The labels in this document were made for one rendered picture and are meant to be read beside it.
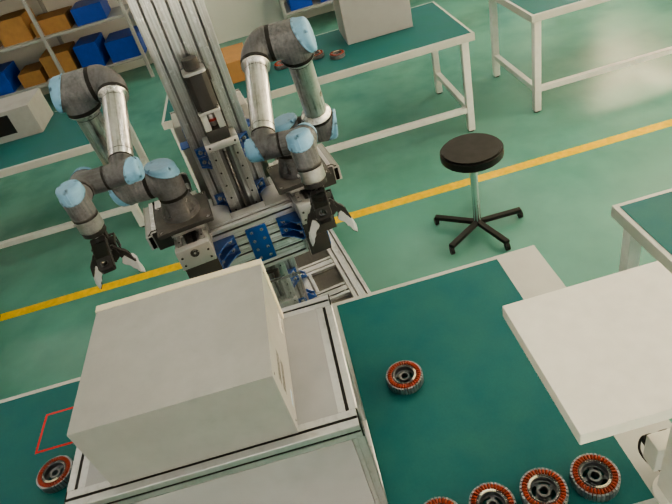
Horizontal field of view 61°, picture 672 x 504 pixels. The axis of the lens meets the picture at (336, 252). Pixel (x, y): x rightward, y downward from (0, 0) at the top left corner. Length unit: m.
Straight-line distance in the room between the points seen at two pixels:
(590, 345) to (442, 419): 0.59
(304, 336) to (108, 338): 0.48
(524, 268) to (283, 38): 1.13
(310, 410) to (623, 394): 0.65
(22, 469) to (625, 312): 1.82
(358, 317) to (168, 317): 0.82
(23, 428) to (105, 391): 1.01
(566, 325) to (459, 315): 0.71
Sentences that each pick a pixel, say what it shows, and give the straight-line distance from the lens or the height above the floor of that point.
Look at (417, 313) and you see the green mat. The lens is 1.99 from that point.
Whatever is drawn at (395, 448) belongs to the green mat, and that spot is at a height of 0.75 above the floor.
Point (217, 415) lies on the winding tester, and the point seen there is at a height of 1.25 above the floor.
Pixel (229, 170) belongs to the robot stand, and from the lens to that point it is 2.40.
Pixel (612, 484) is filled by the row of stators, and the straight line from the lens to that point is 1.59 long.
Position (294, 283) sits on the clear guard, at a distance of 1.74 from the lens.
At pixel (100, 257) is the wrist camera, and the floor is 1.30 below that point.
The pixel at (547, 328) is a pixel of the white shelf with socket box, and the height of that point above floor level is 1.20.
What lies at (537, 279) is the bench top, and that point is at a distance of 2.08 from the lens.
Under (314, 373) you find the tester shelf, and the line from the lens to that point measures 1.41.
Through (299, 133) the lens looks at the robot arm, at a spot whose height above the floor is 1.48.
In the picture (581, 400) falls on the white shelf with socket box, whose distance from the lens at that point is 1.19.
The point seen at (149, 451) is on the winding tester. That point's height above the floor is 1.20.
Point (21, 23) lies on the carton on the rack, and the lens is 7.95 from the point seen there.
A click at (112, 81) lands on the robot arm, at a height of 1.63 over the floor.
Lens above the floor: 2.17
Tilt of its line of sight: 38 degrees down
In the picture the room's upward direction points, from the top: 16 degrees counter-clockwise
